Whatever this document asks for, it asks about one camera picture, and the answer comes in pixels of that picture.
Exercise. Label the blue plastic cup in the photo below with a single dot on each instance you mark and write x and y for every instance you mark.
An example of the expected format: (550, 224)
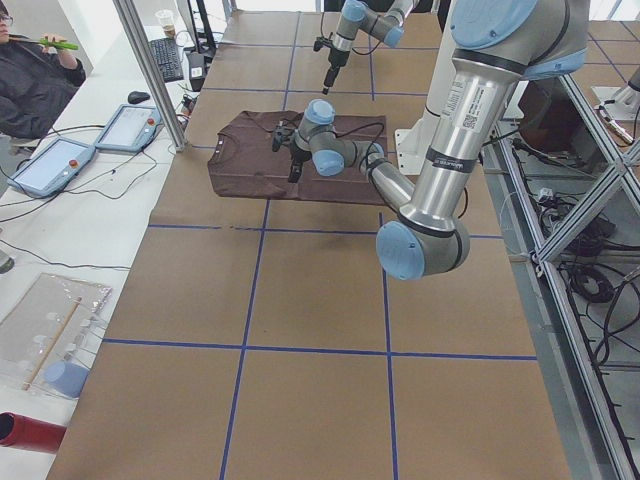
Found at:
(67, 378)

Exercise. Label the silver plastic bag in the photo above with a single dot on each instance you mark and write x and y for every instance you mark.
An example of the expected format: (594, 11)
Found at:
(30, 325)

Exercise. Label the teach pendant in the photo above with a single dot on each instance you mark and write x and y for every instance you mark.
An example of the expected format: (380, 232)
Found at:
(49, 171)
(130, 129)

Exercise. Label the far teach pendant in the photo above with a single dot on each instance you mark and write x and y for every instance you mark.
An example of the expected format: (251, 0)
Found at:
(130, 129)

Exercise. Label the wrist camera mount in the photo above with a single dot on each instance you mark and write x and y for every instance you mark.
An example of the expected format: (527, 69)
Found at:
(322, 42)
(282, 135)

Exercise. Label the black keyboard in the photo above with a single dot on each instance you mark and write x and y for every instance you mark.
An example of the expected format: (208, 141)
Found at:
(167, 58)

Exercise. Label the near teach pendant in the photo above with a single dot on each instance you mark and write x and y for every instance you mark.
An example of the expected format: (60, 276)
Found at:
(49, 171)

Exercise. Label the black computer mouse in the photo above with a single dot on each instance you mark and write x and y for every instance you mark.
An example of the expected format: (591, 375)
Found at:
(137, 97)

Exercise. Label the wooden stick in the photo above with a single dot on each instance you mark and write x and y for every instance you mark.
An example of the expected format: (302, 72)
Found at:
(50, 346)

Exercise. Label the person in black jacket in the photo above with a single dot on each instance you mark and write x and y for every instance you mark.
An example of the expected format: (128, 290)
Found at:
(36, 85)

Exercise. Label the green tool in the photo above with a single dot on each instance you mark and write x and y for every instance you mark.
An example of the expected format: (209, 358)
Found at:
(58, 44)

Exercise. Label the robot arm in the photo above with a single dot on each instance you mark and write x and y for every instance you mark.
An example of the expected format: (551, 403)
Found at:
(357, 16)
(496, 45)

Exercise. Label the red cylinder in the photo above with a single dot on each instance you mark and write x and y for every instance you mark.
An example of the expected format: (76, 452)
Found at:
(26, 433)

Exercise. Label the brown t-shirt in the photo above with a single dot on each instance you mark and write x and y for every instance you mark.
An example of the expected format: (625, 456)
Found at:
(244, 165)

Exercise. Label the drink cup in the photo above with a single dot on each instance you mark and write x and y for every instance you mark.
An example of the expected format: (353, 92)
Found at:
(165, 19)

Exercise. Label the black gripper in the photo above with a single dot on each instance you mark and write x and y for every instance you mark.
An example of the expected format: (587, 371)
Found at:
(298, 156)
(333, 62)

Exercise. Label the aluminium frame post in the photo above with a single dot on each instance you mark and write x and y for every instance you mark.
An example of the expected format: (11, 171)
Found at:
(137, 38)

